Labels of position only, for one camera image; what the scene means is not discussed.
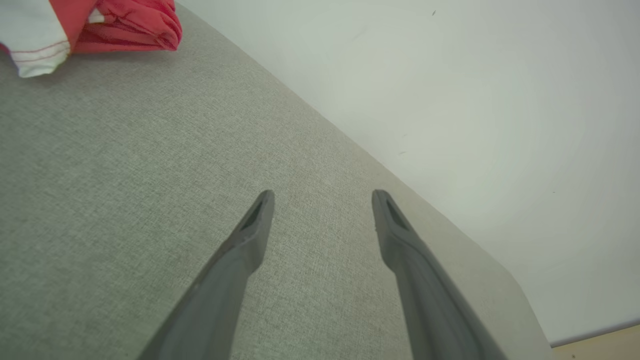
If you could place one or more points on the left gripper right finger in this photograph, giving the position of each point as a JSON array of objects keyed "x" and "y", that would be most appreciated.
[{"x": 430, "y": 300}]

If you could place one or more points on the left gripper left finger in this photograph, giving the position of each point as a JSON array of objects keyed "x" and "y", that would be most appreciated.
[{"x": 227, "y": 290}]

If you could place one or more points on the red jersey with white sleeves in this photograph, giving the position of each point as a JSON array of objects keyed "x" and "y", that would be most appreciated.
[{"x": 35, "y": 30}]

